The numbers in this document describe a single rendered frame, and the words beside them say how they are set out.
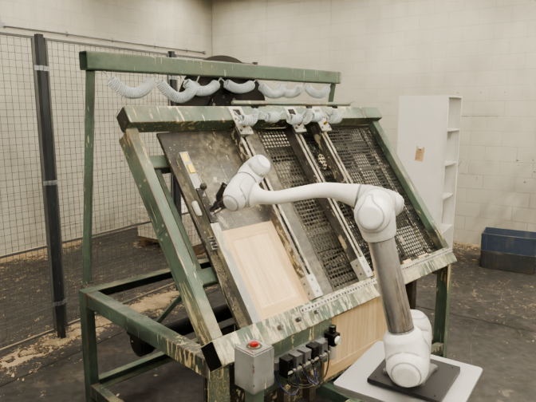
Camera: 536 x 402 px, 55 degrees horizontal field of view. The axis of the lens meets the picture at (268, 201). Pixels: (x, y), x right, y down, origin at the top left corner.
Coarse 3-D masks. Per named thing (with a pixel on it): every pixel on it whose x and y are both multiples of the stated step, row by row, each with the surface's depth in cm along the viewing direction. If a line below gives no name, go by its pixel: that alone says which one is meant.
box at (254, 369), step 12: (240, 348) 209; (252, 348) 209; (264, 348) 209; (240, 360) 208; (252, 360) 203; (264, 360) 207; (240, 372) 209; (252, 372) 204; (264, 372) 208; (240, 384) 210; (252, 384) 205; (264, 384) 209
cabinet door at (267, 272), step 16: (256, 224) 274; (272, 224) 281; (240, 240) 262; (256, 240) 269; (272, 240) 275; (240, 256) 257; (256, 256) 263; (272, 256) 270; (240, 272) 252; (256, 272) 258; (272, 272) 264; (288, 272) 270; (256, 288) 253; (272, 288) 259; (288, 288) 265; (256, 304) 248; (272, 304) 254; (288, 304) 260
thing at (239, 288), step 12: (180, 156) 263; (192, 180) 260; (192, 192) 260; (204, 216) 255; (216, 228) 254; (216, 240) 251; (228, 252) 251; (228, 264) 247; (228, 276) 247; (240, 276) 248; (240, 288) 244; (240, 300) 243; (252, 312) 241; (252, 324) 239
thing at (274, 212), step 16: (240, 112) 298; (256, 112) 285; (240, 128) 291; (240, 144) 293; (272, 208) 281; (288, 224) 281; (288, 240) 275; (304, 256) 276; (304, 272) 270; (304, 288) 271; (320, 288) 271
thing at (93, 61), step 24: (120, 72) 291; (144, 72) 295; (168, 72) 306; (192, 72) 318; (216, 72) 331; (240, 72) 345; (264, 72) 361; (288, 72) 378; (312, 72) 396; (336, 72) 417; (168, 312) 265
